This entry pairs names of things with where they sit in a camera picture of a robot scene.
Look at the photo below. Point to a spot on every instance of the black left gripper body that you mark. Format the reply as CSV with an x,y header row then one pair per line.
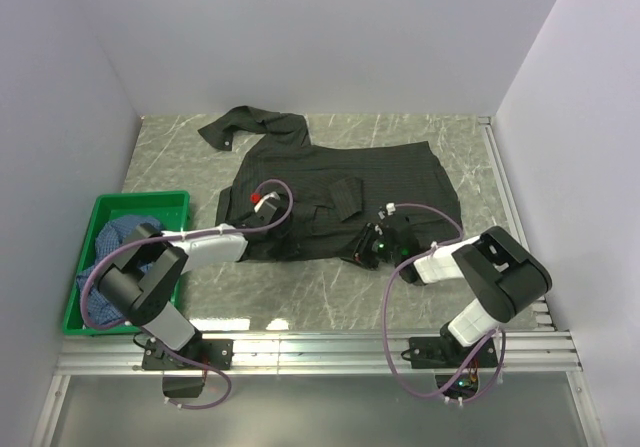
x,y
279,241

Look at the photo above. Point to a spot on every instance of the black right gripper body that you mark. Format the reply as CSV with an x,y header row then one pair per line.
x,y
373,248

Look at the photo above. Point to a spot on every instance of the black pinstriped long sleeve shirt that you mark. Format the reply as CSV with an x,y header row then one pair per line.
x,y
335,191

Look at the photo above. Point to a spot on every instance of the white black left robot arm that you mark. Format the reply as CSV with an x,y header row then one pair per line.
x,y
139,278

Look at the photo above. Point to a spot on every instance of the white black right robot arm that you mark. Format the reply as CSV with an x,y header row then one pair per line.
x,y
503,276

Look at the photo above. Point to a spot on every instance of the green plastic tray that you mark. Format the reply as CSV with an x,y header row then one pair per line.
x,y
170,208

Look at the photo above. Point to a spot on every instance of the blue checked shirt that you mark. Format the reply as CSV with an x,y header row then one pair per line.
x,y
110,238

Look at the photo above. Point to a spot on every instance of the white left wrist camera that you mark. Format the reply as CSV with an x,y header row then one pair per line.
x,y
260,202

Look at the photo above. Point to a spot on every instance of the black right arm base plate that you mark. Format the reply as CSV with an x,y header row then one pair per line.
x,y
430,354

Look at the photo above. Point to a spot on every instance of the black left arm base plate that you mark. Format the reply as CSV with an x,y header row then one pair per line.
x,y
216,353

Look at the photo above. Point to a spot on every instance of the aluminium rail frame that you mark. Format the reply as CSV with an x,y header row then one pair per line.
x,y
317,362

